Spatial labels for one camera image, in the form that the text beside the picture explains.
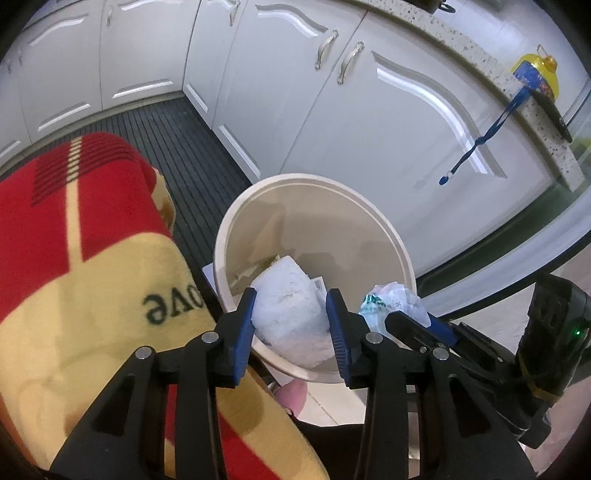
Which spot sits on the black ribbed floor mat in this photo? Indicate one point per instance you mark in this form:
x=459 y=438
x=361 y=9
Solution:
x=194 y=157

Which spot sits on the white tissue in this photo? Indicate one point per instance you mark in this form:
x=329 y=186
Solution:
x=291 y=318

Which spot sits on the white kitchen cabinet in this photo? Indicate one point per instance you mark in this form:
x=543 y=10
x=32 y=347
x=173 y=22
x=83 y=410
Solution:
x=392 y=152

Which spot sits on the yellow oil bottle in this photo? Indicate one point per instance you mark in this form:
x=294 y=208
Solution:
x=545 y=64

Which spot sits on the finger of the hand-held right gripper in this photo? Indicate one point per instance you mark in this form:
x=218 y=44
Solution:
x=411 y=327
x=475 y=344

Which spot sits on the white green plastic bag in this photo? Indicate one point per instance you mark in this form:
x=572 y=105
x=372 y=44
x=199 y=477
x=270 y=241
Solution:
x=397 y=297

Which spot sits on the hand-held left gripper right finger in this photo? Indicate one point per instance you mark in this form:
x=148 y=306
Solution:
x=339 y=344

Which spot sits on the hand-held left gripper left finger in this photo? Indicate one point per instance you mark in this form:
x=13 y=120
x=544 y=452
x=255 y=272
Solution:
x=244 y=344

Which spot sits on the beige round waste bin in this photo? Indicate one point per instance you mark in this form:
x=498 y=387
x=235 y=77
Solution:
x=323 y=221

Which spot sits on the red yellow printed blanket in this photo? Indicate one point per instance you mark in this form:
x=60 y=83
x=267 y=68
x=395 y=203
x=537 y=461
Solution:
x=92 y=300

